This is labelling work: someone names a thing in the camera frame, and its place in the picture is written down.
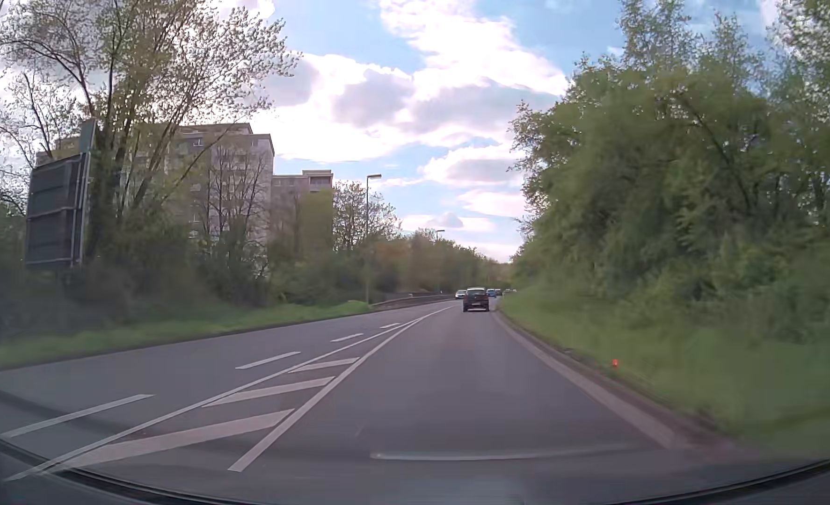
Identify tall beige apartment building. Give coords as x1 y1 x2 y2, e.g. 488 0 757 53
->
35 123 335 246

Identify row of trees and bushes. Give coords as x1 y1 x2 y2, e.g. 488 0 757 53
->
0 0 510 345

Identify grass verge strip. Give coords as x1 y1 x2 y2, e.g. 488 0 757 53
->
0 300 374 371

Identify wood of green trees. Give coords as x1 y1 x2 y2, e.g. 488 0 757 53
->
508 0 830 345

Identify road markings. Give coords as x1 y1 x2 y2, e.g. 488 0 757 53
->
0 303 690 483

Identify grey guard rail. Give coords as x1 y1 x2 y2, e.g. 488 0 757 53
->
370 293 455 311

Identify grey asphalt road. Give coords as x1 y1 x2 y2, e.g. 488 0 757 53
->
0 295 739 485

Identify grass verge with bank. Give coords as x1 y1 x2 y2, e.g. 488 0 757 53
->
499 286 830 457

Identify car's own bonnet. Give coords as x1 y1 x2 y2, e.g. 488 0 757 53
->
0 436 830 505

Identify large road sign back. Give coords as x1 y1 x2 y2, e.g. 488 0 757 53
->
23 118 99 272

